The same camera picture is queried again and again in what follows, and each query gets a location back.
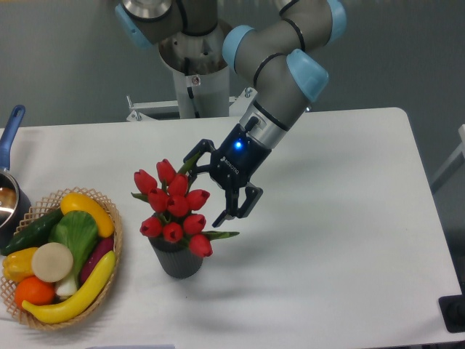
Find red tulip bouquet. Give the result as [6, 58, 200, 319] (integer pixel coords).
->
[132, 153, 239, 258]

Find green cucumber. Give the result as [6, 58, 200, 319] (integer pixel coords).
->
[1, 209, 63, 256]

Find dark grey ribbed vase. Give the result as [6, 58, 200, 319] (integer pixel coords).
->
[140, 215, 203, 279]

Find yellow bell pepper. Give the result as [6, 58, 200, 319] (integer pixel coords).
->
[2, 247, 39, 283]

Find white metal base frame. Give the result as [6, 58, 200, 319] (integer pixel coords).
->
[126, 87, 257, 122]

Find woven wicker basket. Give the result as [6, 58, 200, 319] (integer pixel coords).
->
[1, 188, 123, 331]

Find blue handled saucepan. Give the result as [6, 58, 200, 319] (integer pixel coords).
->
[1, 105, 31, 248]

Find yellow banana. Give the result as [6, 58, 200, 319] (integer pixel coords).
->
[22, 251, 116, 324]

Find orange fruit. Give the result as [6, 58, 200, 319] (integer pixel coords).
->
[15, 276, 55, 310]

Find beige round disc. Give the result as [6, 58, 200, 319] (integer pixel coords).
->
[31, 242, 73, 283]

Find yellow squash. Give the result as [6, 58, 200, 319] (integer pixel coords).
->
[60, 193, 114, 238]

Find white frame at right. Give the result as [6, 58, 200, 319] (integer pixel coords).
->
[430, 124, 464, 195]

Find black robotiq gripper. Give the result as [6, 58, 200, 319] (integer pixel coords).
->
[182, 124, 271, 227]

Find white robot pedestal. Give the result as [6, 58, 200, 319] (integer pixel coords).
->
[172, 68, 230, 119]

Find green bok choy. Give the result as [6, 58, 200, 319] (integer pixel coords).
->
[48, 211, 98, 300]

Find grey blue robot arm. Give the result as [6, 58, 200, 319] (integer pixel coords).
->
[115, 1, 347, 225]

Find black box at table edge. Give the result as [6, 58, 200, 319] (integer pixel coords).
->
[438, 294, 464, 333]

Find purple eggplant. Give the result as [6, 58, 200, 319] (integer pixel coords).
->
[79, 236, 114, 285]

